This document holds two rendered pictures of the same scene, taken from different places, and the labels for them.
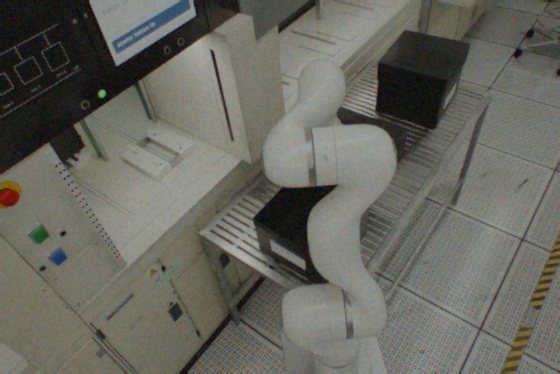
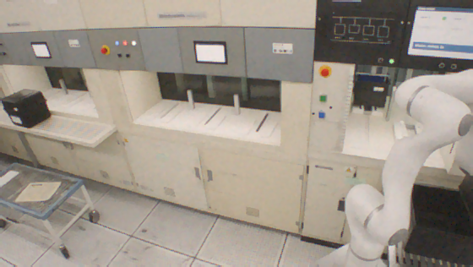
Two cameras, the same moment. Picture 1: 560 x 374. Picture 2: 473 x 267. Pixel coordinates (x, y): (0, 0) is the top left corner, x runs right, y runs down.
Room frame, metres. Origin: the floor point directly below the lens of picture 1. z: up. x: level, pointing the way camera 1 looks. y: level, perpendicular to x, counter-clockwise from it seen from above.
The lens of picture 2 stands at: (-0.18, -0.53, 1.87)
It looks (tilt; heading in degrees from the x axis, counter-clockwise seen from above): 32 degrees down; 71
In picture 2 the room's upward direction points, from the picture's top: 4 degrees counter-clockwise
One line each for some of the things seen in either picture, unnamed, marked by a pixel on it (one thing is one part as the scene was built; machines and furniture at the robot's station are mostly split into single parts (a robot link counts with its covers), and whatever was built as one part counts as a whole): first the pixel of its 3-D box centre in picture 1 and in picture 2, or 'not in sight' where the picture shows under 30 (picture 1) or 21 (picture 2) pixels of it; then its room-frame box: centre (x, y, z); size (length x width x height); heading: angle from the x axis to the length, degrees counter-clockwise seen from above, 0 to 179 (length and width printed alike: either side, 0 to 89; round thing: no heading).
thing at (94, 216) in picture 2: not in sight; (39, 204); (-1.28, 1.69, 0.24); 0.97 x 0.52 x 0.48; 140
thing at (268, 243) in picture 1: (312, 225); (438, 222); (0.89, -0.09, 0.85); 0.28 x 0.28 x 0.17; 47
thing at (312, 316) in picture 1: (322, 323); (366, 219); (0.44, -0.05, 1.07); 0.19 x 0.12 x 0.24; 86
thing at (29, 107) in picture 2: not in sight; (26, 107); (-1.20, 2.18, 0.93); 0.30 x 0.28 x 0.26; 134
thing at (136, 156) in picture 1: (158, 150); (411, 133); (1.31, 0.45, 0.89); 0.22 x 0.21 x 0.04; 47
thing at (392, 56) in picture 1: (419, 78); not in sight; (1.55, -0.66, 0.89); 0.29 x 0.29 x 0.25; 51
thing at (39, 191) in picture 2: not in sight; (38, 190); (-1.16, 1.55, 0.47); 0.31 x 0.23 x 0.02; 159
